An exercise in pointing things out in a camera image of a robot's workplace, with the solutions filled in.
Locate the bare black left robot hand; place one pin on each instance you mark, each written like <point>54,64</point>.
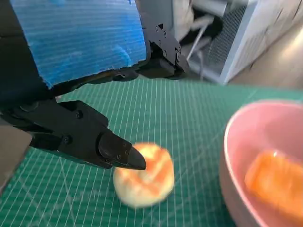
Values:
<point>78,37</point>

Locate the round toy bread bun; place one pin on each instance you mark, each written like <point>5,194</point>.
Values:
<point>146,186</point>

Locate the pink bowl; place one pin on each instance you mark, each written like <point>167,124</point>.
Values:
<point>236,146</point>

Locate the oblong toy bread loaf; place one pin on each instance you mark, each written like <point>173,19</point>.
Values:
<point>274,179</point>

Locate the green cutting mat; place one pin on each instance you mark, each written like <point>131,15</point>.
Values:
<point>177,113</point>

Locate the white cabinet with mesh door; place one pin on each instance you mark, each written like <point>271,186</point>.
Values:
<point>239,35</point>

